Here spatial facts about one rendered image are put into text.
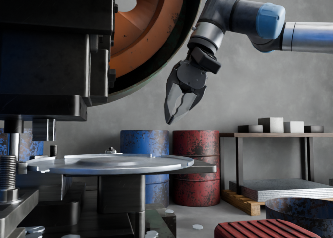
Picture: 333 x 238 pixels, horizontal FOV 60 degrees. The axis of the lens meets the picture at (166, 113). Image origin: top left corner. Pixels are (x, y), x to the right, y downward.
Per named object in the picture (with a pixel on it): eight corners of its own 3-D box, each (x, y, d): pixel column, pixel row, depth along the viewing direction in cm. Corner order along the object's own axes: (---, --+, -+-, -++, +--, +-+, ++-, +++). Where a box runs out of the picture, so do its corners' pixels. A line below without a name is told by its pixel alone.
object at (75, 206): (85, 195, 60) (86, 180, 60) (78, 225, 41) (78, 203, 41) (1, 199, 57) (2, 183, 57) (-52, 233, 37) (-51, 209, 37)
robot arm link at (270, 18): (289, 18, 72) (246, 11, 76) (285, -1, 62) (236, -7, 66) (278, 48, 72) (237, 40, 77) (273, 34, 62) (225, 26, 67)
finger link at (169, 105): (163, 124, 70) (178, 91, 72) (169, 123, 64) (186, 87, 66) (151, 119, 70) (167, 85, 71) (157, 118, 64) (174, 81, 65)
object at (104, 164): (126, 181, 32) (126, 174, 32) (-15, 166, 47) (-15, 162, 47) (217, 161, 57) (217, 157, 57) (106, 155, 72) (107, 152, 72)
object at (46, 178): (72, 183, 57) (73, 160, 58) (61, 200, 43) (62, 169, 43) (23, 185, 55) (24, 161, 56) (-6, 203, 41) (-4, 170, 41)
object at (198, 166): (193, 219, 62) (193, 156, 63) (219, 244, 48) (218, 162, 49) (71, 228, 56) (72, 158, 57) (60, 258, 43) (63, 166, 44)
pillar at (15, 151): (19, 183, 57) (22, 113, 58) (16, 185, 55) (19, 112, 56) (7, 184, 56) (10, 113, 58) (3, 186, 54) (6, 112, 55)
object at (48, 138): (56, 140, 53) (57, 119, 53) (52, 140, 48) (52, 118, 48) (37, 140, 52) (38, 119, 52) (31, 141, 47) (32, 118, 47)
